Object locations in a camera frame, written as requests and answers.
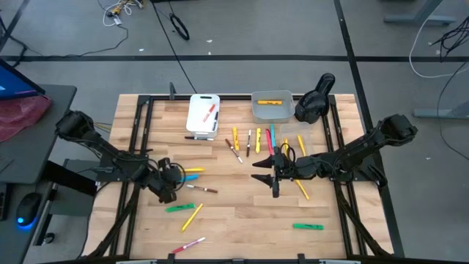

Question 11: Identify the clear plastic bin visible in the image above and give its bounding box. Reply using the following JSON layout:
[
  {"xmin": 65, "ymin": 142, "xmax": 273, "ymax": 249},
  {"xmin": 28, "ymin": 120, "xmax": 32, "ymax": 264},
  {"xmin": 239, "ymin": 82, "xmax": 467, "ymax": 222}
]
[{"xmin": 279, "ymin": 122, "xmax": 313, "ymax": 158}]

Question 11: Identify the grey desk foot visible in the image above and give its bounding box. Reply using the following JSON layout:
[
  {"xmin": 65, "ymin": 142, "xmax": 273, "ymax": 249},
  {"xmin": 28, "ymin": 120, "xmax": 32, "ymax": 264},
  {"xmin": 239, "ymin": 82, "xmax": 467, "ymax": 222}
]
[{"xmin": 412, "ymin": 102, "xmax": 469, "ymax": 120}]

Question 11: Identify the black cable bundle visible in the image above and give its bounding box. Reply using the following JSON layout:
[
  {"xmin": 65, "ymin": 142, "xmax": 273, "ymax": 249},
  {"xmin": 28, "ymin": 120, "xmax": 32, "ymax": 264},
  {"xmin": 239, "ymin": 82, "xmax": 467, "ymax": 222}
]
[{"xmin": 428, "ymin": 16, "xmax": 469, "ymax": 63}]

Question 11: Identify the black keyboard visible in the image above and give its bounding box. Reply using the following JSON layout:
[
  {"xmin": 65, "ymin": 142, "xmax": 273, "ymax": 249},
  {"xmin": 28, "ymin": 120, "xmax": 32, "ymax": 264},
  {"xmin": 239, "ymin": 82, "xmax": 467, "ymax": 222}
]
[{"xmin": 0, "ymin": 183, "xmax": 9, "ymax": 221}]

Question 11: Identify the orange-red Expo marker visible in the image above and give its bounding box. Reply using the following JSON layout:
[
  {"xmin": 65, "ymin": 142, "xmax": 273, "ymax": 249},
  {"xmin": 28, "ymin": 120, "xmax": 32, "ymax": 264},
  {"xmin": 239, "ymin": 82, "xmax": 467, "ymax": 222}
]
[{"xmin": 202, "ymin": 103, "xmax": 216, "ymax": 123}]

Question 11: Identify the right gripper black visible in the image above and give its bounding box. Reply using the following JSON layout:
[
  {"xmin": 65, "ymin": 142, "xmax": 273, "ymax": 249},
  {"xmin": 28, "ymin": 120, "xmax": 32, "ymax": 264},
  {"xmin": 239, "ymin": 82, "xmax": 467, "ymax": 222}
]
[{"xmin": 251, "ymin": 153, "xmax": 322, "ymax": 199}]

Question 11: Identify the grey translucent plastic bin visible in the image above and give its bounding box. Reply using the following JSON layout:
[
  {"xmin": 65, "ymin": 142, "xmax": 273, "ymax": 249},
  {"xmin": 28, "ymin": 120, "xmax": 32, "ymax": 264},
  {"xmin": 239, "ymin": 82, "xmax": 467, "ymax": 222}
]
[{"xmin": 251, "ymin": 89, "xmax": 296, "ymax": 125}]

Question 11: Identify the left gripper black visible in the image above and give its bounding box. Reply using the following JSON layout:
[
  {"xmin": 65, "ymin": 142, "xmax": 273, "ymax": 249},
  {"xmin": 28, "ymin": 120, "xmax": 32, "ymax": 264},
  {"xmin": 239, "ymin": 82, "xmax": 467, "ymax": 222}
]
[{"xmin": 146, "ymin": 157, "xmax": 186, "ymax": 205}]

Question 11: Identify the red cloth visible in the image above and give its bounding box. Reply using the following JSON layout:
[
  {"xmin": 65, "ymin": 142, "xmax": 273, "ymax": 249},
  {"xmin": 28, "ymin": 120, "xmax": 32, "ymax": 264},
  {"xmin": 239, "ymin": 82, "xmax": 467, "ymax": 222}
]
[{"xmin": 0, "ymin": 94, "xmax": 53, "ymax": 144}]

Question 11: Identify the white plastic bin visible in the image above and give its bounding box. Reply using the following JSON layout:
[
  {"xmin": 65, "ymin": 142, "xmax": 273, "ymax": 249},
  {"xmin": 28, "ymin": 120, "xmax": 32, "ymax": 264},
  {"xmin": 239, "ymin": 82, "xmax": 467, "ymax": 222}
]
[{"xmin": 185, "ymin": 93, "xmax": 221, "ymax": 139}]

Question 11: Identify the slim red whiteboard marker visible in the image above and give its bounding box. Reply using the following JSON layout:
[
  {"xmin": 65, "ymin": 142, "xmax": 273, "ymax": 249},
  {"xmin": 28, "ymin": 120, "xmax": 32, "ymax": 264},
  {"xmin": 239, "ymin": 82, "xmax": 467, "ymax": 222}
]
[{"xmin": 171, "ymin": 236, "xmax": 207, "ymax": 254}]

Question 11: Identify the black side desk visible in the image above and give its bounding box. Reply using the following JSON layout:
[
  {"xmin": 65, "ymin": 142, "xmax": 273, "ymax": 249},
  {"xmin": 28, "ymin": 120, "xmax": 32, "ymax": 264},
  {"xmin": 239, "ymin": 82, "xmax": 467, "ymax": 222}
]
[{"xmin": 0, "ymin": 84, "xmax": 98, "ymax": 264}]

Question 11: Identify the black cable coil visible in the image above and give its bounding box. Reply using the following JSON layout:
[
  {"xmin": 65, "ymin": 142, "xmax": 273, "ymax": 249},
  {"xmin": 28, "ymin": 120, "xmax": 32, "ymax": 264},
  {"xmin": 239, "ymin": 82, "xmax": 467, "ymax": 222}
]
[{"xmin": 169, "ymin": 12, "xmax": 191, "ymax": 41}]

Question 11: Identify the long black cable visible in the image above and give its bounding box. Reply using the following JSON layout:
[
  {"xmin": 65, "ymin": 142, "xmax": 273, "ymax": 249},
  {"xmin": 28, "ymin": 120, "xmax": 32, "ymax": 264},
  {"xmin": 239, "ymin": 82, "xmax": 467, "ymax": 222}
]
[{"xmin": 150, "ymin": 0, "xmax": 199, "ymax": 95}]

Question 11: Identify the laptop screen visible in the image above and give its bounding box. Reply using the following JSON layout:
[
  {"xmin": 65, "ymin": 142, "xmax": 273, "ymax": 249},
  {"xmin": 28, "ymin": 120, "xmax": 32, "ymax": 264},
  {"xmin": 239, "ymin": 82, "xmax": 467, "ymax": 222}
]
[{"xmin": 0, "ymin": 58, "xmax": 47, "ymax": 100}]

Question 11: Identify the black computer mouse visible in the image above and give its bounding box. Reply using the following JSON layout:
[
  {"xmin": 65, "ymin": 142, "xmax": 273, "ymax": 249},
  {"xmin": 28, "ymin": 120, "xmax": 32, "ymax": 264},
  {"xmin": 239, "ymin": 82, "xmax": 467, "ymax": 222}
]
[{"xmin": 15, "ymin": 192, "xmax": 43, "ymax": 228}]

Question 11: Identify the brown Expo marker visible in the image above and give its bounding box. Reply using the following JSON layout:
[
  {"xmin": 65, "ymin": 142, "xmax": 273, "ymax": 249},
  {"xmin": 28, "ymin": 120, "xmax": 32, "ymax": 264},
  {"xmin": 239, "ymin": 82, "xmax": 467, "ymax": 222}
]
[{"xmin": 185, "ymin": 184, "xmax": 219, "ymax": 194}]

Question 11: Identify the grey desk leg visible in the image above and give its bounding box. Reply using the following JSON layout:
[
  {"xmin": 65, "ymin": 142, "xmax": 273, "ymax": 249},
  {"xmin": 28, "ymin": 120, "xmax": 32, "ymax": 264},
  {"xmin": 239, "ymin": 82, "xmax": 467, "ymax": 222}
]
[{"xmin": 383, "ymin": 0, "xmax": 459, "ymax": 26}]

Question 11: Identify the white cable bundle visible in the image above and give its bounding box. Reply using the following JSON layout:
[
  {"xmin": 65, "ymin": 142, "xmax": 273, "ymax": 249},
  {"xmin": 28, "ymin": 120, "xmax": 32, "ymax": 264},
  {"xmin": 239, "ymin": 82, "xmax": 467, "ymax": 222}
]
[{"xmin": 101, "ymin": 0, "xmax": 144, "ymax": 27}]

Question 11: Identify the green highlighter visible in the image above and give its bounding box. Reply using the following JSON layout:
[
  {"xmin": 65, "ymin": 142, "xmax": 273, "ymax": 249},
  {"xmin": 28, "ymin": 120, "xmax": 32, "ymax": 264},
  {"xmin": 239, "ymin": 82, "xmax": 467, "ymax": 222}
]
[
  {"xmin": 165, "ymin": 203, "xmax": 196, "ymax": 213},
  {"xmin": 292, "ymin": 223, "xmax": 325, "ymax": 231}
]

